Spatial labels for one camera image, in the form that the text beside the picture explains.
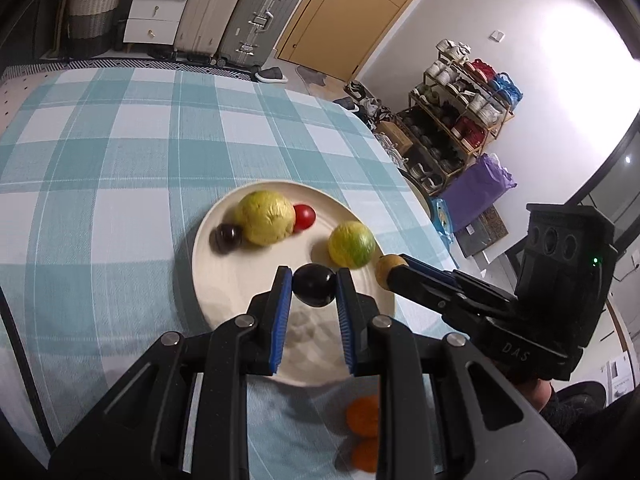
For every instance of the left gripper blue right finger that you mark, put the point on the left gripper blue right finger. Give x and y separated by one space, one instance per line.
445 411

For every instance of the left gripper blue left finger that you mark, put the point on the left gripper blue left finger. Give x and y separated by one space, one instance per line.
179 412

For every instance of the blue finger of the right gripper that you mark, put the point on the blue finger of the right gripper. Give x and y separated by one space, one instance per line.
428 288
425 267

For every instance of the brown longan fruit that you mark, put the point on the brown longan fruit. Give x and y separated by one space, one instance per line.
383 267

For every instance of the green yellow citrus fruit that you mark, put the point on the green yellow citrus fruit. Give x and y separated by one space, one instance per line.
351 245

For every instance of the dark purple plum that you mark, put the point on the dark purple plum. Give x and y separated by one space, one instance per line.
314 284
228 237

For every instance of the red cherry tomato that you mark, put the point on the red cherry tomato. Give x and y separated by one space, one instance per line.
305 217

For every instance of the orange tangerine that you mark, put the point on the orange tangerine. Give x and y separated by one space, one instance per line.
361 416
364 455

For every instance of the yellow guava fruit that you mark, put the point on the yellow guava fruit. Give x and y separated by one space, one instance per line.
266 217

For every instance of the person's right hand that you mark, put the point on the person's right hand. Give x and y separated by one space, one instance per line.
537 392

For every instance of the purple bag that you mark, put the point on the purple bag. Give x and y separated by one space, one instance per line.
475 190

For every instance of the wooden shoe rack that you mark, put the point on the wooden shoe rack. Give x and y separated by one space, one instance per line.
458 108

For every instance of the cream round plate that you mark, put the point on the cream round plate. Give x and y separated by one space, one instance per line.
312 352

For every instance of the grey slipper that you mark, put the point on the grey slipper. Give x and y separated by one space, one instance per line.
271 75

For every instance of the wooden door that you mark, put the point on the wooden door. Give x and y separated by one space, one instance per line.
336 37

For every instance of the checkered teal tablecloth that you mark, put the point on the checkered teal tablecloth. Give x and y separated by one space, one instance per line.
106 175

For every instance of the silver suitcase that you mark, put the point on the silver suitcase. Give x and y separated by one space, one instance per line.
252 32

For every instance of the beige suitcase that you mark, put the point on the beige suitcase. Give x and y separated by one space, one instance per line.
202 26

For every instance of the woven laundry basket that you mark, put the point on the woven laundry basket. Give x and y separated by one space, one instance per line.
90 19

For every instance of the white wall switch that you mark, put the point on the white wall switch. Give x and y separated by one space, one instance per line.
497 35

